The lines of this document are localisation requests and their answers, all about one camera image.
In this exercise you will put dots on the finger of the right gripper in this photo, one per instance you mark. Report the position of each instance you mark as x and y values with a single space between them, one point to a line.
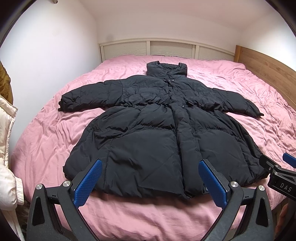
291 160
268 164

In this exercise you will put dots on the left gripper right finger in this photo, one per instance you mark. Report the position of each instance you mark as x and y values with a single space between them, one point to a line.
256 222

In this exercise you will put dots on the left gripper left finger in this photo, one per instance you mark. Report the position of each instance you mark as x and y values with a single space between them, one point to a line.
54 211

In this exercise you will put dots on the black puffer coat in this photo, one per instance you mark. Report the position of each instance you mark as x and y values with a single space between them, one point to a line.
156 128

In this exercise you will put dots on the cream white jacket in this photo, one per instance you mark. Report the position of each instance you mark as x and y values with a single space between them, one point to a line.
11 186

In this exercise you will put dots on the wooden side bed board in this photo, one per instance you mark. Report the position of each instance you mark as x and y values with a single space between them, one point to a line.
273 72

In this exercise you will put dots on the pink bed duvet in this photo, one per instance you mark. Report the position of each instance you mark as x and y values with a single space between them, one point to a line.
45 145

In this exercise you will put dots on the brown garment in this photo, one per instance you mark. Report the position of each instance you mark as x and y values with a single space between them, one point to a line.
5 85

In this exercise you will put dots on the white slatted headboard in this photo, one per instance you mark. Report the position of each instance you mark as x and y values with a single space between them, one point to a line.
163 47

